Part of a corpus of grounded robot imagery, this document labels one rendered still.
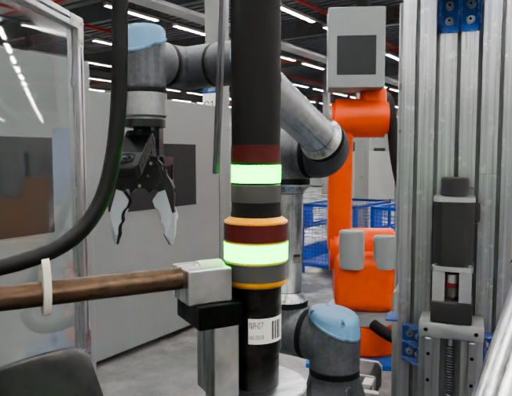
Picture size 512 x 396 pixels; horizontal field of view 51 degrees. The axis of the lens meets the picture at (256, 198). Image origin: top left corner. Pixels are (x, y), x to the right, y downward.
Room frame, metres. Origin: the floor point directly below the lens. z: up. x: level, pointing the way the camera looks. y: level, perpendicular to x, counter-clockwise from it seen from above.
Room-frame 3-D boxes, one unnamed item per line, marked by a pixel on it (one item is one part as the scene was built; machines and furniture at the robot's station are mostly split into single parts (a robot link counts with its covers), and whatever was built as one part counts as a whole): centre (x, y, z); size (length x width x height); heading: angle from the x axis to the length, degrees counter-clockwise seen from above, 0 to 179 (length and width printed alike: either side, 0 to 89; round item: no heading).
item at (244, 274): (0.36, 0.00, 1.54); 0.04 x 0.04 x 0.01
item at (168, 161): (0.92, 0.19, 1.62); 0.09 x 0.08 x 0.12; 173
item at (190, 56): (0.99, 0.12, 1.78); 0.11 x 0.11 x 0.08; 55
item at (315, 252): (7.72, -1.30, 0.49); 1.27 x 0.88 x 0.98; 146
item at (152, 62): (0.92, 0.19, 1.78); 0.09 x 0.08 x 0.11; 145
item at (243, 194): (0.36, 0.00, 1.59); 0.03 x 0.03 x 0.01
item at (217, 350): (0.36, 0.01, 1.50); 0.09 x 0.07 x 0.10; 118
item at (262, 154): (0.36, 0.00, 1.62); 0.03 x 0.03 x 0.01
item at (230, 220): (0.36, 0.00, 1.56); 0.04 x 0.04 x 0.05
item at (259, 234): (0.36, 0.00, 1.57); 0.04 x 0.04 x 0.01
